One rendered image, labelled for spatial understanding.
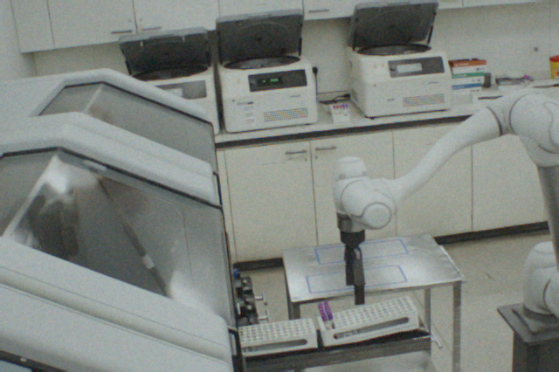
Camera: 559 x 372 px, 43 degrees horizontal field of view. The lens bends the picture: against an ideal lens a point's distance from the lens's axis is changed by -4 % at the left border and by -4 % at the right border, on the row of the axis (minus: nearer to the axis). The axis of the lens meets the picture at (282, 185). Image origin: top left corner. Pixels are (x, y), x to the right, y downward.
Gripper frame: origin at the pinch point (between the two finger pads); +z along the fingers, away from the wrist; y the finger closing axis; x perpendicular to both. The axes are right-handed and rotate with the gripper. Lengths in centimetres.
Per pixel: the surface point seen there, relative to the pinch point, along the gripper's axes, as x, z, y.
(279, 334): 24.1, 10.5, -2.2
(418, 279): -28.5, 14.0, 29.6
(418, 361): -38, 68, 61
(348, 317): 2.0, 9.4, 1.2
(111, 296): 55, -54, -101
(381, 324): -8.3, 13.8, 1.8
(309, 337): 15.2, 11.4, -4.5
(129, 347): 51, -53, -113
